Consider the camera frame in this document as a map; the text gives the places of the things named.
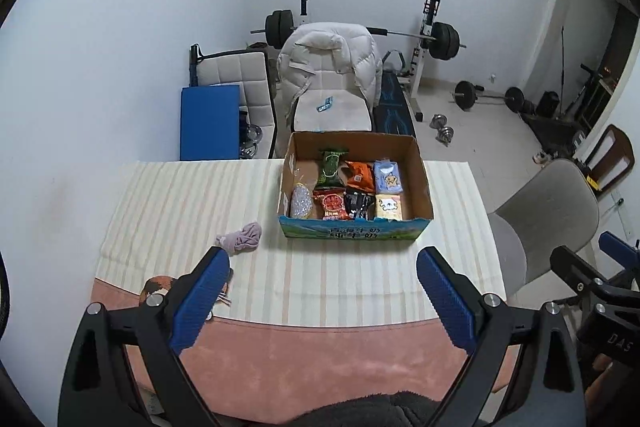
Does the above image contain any orange snack packet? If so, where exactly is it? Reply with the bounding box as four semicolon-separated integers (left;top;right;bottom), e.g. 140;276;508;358
344;161;376;194

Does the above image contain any black snack packet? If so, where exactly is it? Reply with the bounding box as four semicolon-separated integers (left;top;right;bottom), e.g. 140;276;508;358
344;188;376;221

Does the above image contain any printed cardboard box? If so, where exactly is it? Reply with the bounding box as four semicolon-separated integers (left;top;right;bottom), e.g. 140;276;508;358
276;131;435;240

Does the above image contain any white padded chair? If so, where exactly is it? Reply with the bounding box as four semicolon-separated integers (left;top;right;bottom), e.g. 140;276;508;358
197;51;277;158

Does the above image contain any blue tissue pack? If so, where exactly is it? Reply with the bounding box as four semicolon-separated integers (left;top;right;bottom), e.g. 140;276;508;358
373;160;405;194

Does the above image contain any person's right hand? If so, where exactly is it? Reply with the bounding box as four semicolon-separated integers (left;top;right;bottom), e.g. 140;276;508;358
585;353;640;427

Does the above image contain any brown wooden chair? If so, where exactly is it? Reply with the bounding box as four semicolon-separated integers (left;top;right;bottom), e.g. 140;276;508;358
582;124;636;195

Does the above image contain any silver snack packet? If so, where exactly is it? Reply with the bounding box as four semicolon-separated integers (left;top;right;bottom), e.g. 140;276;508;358
290;182;314;220

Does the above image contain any purple cloth scrunchie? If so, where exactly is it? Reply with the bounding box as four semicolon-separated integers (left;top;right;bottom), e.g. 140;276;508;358
215;221;263;253

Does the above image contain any white puffer jacket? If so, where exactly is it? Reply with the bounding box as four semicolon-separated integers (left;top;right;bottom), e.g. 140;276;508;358
276;22;383;128

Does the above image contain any blue folded mat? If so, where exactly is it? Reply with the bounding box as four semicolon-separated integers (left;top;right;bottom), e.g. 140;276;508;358
180;84;242;161

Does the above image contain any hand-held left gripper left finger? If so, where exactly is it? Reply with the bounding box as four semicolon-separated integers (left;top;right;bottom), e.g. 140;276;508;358
59;246;233;427

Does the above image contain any black exercise machine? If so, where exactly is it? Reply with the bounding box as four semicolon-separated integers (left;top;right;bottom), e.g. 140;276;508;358
520;64;618;152

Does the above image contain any person's dark fleece clothing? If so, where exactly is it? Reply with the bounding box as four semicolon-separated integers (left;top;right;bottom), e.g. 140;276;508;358
287;389;483;427

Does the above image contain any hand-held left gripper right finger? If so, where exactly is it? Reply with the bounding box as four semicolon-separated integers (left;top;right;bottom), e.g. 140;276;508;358
416;246;587;427

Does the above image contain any thin black pole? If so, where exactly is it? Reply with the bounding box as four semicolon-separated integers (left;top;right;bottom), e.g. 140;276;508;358
560;24;571;112

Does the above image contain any green snack packet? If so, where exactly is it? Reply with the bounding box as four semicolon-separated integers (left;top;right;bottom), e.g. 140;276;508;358
316;148;350;188

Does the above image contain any red snack packet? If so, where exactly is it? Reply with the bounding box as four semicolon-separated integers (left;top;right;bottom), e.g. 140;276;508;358
313;189;348;221

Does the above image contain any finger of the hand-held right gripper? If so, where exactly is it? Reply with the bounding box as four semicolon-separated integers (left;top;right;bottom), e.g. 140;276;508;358
599;231;640;268
550;246;631;303

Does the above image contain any short barbell with black plates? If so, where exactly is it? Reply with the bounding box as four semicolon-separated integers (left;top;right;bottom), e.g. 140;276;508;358
451;80;526;112

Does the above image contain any yellow tissue pack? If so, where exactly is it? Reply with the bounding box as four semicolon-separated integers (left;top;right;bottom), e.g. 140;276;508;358
375;193;404;222

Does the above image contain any striped pink cat-print tablecloth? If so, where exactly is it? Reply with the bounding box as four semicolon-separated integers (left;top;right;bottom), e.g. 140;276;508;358
90;159;521;418

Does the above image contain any white barbell rack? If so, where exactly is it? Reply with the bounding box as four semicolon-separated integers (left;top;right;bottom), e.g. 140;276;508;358
297;0;443;118

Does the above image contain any black speaker box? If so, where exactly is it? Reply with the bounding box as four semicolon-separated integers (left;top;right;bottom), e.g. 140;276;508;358
535;91;561;118

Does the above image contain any grey shell chair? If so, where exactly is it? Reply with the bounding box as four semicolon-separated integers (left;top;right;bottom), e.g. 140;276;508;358
487;158;601;295

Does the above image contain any black weight bench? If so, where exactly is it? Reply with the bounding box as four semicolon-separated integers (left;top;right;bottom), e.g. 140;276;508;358
374;50;425;136

